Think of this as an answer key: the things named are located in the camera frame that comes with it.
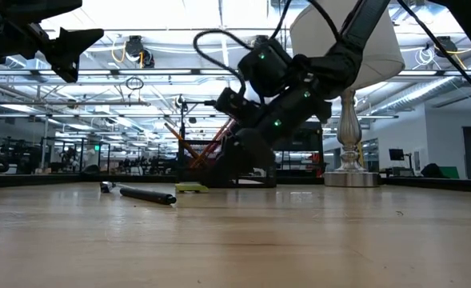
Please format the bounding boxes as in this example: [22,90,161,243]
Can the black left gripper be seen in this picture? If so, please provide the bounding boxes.
[0,0,106,84]

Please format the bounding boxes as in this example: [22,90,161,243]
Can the black pen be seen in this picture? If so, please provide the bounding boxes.
[118,186,178,206]

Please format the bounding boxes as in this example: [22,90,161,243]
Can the black monitor on stand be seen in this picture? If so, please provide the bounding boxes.
[277,119,325,177]

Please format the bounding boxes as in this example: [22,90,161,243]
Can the white shade silver lamp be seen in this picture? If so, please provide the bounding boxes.
[289,0,406,189]

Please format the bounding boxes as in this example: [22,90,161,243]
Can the yellow-green sponge block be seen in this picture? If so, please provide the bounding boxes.
[174,182,210,194]

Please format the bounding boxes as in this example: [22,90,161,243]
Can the yellow pencil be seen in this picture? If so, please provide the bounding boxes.
[163,122,204,169]

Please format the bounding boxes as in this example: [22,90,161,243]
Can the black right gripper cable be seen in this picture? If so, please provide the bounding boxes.
[192,0,342,97]

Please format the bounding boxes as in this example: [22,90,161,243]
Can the black ceiling cable reel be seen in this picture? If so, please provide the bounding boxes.
[125,34,156,69]
[434,35,460,59]

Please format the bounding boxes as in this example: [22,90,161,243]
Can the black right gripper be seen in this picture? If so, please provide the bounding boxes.
[202,85,333,189]

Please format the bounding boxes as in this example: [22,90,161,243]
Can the red-handled scissors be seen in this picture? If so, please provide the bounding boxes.
[190,118,236,169]

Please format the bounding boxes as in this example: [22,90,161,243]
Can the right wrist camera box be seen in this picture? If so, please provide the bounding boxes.
[214,87,260,127]

